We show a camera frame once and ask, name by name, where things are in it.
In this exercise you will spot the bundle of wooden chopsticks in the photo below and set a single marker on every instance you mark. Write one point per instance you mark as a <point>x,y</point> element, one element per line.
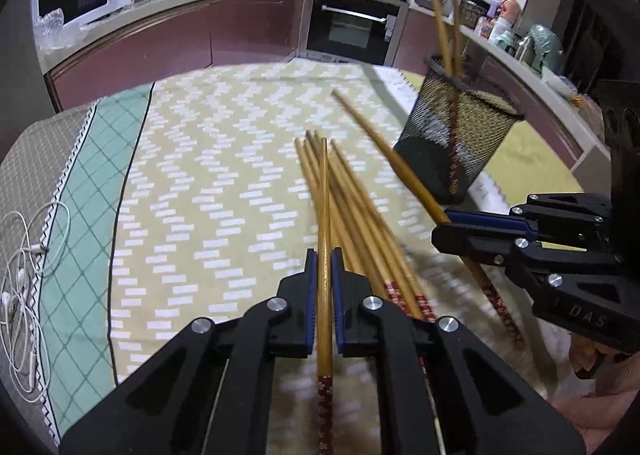
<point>350,215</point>

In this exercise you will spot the person's right hand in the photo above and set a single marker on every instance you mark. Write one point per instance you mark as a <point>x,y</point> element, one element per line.
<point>585,355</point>

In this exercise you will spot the steel flask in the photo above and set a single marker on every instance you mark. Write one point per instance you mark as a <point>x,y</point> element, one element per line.
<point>523,47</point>

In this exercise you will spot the purple bottle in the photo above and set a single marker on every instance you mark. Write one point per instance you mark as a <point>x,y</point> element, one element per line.
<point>493,10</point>

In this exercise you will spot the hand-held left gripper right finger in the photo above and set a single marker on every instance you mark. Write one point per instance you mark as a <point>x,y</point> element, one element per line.
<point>336,295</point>

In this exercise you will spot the black built-in oven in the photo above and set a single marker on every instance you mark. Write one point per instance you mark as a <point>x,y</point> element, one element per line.
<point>350,30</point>

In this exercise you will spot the wooden chopstick red patterned end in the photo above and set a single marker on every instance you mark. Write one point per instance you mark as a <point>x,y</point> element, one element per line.
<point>324,210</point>
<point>380,145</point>
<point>439,25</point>

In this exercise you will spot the clear plastic bag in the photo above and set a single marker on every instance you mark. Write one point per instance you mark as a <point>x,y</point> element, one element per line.
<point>55,30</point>

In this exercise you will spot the plain yellow table cover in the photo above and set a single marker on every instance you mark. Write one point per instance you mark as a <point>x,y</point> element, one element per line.
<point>535,155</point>

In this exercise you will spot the white and green jar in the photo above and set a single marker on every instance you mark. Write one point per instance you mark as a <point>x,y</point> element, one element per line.
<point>501,32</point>

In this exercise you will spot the maroon kitchen cabinets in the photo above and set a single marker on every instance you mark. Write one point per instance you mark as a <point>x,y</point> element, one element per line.
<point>200,40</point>

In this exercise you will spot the black mesh utensil holder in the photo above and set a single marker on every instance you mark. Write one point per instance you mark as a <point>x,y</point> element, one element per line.
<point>480,135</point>

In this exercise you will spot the yellow zigzag patterned tablecloth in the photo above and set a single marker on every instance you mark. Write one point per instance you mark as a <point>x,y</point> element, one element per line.
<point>210,160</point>

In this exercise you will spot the green plastic bag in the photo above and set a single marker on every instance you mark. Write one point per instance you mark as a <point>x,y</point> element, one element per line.
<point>546,47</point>

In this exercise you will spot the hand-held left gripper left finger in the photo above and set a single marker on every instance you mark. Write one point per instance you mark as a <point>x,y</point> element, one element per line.
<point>311,285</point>

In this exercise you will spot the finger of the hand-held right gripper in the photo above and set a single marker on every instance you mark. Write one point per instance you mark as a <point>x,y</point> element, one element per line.
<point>475,240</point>
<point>480,218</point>

